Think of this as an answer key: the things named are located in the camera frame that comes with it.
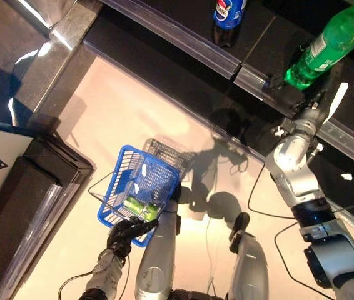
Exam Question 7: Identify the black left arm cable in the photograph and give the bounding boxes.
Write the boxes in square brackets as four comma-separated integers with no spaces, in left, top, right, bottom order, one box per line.
[57,256,131,300]

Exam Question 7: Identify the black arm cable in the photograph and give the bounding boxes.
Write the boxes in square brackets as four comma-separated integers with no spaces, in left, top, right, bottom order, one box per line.
[57,256,131,300]
[273,221,337,299]
[246,162,298,220]

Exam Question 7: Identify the green Sprite bottle yellow cap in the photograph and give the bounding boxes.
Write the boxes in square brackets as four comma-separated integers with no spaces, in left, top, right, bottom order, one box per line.
[282,0,354,92]

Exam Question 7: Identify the dark side shelf unit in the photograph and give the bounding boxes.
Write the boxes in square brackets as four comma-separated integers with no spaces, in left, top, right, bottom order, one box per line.
[0,115,96,300]

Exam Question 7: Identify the Pepsi cola bottle blue label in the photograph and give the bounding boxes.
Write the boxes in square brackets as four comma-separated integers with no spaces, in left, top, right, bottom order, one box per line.
[212,0,248,49]

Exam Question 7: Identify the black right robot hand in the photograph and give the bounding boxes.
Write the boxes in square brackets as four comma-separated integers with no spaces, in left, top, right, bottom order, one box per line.
[266,73,350,126]

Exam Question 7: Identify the dark robot pelvis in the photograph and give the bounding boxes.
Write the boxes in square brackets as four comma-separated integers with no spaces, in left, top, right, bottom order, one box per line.
[164,289,231,300]

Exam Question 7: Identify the green drink can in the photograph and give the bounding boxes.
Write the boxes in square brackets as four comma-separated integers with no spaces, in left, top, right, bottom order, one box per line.
[124,196,159,220]

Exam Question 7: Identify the thin white cord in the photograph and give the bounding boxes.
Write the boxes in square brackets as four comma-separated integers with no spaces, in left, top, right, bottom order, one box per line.
[206,215,219,298]

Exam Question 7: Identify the blue plastic shopping basket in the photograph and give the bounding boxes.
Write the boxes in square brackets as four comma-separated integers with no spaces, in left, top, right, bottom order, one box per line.
[88,144,181,249]

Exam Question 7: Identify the silver left robot leg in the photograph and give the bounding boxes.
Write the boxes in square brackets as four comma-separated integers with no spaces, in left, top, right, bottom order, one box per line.
[134,182,183,300]

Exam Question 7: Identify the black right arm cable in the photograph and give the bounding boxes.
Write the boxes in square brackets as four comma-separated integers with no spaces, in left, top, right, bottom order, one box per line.
[246,162,298,220]
[273,221,337,299]

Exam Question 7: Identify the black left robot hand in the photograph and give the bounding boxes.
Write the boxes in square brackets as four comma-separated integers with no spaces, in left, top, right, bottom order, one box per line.
[106,216,159,260]

